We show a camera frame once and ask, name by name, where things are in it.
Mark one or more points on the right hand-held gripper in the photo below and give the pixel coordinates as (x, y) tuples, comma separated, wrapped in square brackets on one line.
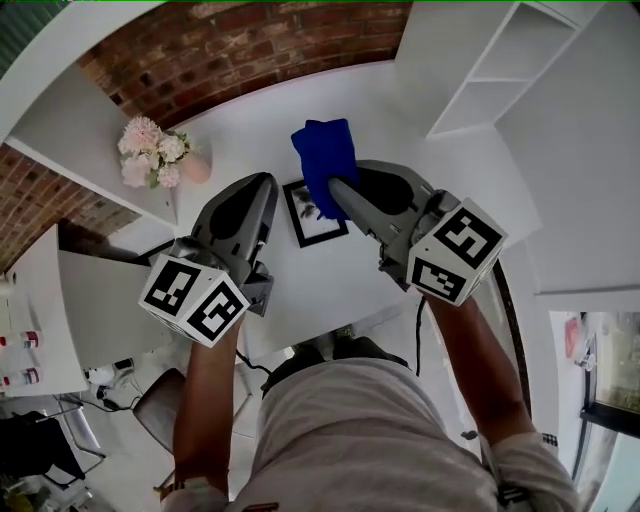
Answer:
[(450, 240)]

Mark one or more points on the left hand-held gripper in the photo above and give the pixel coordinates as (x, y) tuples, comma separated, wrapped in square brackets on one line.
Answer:
[(200, 290)]

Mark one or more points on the black picture frame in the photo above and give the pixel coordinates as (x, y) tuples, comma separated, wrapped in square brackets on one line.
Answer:
[(320, 232)]

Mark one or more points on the blue cloth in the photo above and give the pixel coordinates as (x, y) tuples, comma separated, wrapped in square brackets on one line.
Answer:
[(325, 150)]

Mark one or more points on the person's left forearm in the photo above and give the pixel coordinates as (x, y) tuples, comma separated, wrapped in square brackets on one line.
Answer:
[(207, 400)]

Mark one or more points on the person's right forearm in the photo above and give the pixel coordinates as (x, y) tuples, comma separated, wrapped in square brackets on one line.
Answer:
[(480, 370)]

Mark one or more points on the pink vase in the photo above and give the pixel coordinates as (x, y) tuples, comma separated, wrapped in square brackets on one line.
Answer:
[(197, 169)]

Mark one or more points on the pale pink flower bouquet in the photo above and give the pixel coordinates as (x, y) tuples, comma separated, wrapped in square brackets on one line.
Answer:
[(145, 150)]

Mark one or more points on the person's legs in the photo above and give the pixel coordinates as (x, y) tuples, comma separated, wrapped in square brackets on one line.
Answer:
[(350, 352)]

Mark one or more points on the black floor strip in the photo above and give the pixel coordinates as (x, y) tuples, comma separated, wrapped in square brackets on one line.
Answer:
[(515, 330)]

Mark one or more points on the white shelf cabinet unit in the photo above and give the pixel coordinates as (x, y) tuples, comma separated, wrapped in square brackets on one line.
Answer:
[(65, 115)]

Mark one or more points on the grey brown chair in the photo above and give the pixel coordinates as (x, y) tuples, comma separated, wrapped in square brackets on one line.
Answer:
[(162, 410)]

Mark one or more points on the small white table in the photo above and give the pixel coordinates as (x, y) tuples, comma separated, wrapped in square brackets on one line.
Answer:
[(35, 310)]

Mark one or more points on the person's white shirt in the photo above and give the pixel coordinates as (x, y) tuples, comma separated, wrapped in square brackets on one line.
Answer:
[(360, 440)]

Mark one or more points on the red and white bottle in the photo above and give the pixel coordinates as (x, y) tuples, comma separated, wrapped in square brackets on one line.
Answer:
[(29, 376), (30, 340)]

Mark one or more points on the black framed window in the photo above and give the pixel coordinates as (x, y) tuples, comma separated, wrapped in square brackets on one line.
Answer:
[(615, 370)]

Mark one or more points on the black garment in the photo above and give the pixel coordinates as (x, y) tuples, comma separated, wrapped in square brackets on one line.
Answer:
[(35, 445)]

